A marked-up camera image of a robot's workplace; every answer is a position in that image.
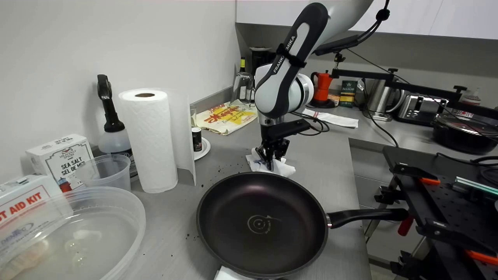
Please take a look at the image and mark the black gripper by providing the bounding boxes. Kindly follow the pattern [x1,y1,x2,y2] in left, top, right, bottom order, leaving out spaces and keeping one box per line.
[259,114,292,172]

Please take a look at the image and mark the white towel blue stripes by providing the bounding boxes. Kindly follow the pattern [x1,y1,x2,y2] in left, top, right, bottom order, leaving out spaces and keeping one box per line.
[244,147,298,180]
[213,265,255,280]

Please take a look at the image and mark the black frying pan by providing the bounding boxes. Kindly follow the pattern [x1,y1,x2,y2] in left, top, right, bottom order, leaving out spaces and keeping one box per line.
[194,172,410,279]

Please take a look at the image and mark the white paper towel roll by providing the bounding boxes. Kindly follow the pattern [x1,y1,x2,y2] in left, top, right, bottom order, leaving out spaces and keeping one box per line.
[116,88,197,195]

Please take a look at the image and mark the yellow printed bag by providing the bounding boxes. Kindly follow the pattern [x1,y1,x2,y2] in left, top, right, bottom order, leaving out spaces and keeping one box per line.
[191,100,261,138]

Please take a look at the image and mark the folded white cloth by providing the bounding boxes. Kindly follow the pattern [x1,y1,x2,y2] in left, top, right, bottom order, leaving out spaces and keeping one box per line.
[300,108,361,131]

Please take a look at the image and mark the white round plate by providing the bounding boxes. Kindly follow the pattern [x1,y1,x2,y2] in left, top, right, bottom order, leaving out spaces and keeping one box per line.
[191,136,213,162]

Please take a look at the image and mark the clear bottle yellow cap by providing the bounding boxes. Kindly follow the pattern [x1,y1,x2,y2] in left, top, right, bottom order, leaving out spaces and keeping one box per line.
[233,58,255,103]

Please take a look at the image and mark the dark spice jar white lid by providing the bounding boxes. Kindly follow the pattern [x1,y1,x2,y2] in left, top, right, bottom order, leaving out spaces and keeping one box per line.
[189,127,203,155]

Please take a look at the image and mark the red moka pot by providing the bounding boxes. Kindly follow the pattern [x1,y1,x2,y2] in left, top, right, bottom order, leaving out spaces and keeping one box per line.
[309,71,336,110]

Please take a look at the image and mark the yellow green box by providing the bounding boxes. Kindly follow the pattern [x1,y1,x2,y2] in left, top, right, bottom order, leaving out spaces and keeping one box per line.
[337,78,365,108]

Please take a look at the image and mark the black coffee machine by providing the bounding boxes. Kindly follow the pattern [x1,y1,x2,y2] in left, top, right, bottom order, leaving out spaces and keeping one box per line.
[247,46,277,72]

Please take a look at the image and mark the silver electric kettle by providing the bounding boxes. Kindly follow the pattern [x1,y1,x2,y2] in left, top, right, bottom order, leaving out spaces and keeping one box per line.
[365,78,404,119]

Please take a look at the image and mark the silver toaster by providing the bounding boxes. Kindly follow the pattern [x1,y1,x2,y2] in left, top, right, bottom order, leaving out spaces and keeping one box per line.
[396,92,448,127]

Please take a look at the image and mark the small clear plastic container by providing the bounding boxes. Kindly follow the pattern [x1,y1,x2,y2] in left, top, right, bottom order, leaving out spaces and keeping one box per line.
[76,153,132,194]

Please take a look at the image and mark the spray bottle black trigger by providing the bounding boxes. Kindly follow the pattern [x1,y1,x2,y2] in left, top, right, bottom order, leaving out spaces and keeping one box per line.
[95,74,132,156]

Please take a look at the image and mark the black round pot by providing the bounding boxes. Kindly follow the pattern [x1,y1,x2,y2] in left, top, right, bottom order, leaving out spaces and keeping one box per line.
[431,110,498,156]

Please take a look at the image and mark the black breadboard table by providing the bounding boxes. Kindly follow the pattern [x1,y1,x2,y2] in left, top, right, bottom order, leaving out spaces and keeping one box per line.
[372,147,498,280]

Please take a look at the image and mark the green LED light strip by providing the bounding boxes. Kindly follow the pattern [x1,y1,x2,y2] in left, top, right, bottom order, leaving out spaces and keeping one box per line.
[452,175,498,198]

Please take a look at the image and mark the large clear plastic bowl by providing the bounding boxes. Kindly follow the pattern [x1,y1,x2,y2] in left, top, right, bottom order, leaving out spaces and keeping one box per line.
[0,186,147,280]

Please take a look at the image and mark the white sea salt box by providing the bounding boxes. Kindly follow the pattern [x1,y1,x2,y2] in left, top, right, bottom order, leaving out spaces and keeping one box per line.
[24,133,99,195]

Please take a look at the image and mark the white first aid kit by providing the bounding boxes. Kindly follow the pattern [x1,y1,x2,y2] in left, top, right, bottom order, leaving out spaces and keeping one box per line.
[0,175,74,251]

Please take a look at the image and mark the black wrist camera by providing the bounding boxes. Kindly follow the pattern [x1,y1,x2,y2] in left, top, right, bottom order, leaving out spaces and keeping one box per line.
[266,119,312,141]

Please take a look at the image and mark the black power cable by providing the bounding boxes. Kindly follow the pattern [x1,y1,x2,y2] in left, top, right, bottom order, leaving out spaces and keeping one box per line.
[361,106,401,152]

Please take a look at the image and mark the black clamp orange handle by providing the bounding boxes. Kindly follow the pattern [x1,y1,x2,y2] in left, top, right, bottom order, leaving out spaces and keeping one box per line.
[372,186,417,239]
[462,248,498,268]
[387,162,443,192]

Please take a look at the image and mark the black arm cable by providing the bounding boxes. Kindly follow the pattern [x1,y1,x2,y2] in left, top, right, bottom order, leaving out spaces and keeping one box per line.
[298,0,393,139]

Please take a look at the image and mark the white wall cabinet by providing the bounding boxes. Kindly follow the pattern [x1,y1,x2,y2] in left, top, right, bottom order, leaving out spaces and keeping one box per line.
[235,0,498,43]

